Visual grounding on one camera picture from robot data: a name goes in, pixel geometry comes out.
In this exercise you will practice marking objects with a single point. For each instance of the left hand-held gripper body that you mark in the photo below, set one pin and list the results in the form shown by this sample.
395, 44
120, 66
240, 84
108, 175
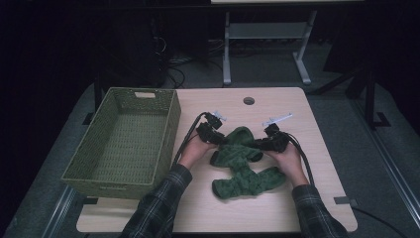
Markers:
208, 132

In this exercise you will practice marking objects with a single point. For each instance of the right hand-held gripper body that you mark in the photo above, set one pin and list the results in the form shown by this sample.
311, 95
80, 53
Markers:
279, 142

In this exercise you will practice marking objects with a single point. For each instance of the green woven basket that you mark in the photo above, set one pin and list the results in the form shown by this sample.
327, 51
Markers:
99, 132

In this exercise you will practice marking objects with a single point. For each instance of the person's left hand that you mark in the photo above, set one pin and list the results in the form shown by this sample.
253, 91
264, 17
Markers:
194, 150

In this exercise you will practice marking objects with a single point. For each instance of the person's right hand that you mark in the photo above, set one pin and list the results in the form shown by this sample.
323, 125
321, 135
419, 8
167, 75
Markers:
290, 165

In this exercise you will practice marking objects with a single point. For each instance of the grey table clamp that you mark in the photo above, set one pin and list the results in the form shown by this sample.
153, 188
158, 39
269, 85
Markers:
90, 201
343, 200

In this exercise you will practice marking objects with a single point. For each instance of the black metal stand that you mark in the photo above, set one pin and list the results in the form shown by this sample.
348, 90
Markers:
369, 99

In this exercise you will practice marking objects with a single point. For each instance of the grey metal stand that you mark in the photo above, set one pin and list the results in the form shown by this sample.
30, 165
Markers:
267, 30

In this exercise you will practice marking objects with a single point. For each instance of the metal floor rail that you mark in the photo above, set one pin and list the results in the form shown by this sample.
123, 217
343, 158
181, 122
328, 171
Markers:
61, 208
390, 162

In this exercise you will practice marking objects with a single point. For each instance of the black post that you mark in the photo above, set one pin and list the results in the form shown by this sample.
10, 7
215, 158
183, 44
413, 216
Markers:
98, 95

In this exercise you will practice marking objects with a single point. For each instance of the black floor bracket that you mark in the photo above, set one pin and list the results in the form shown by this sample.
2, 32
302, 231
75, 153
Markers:
88, 119

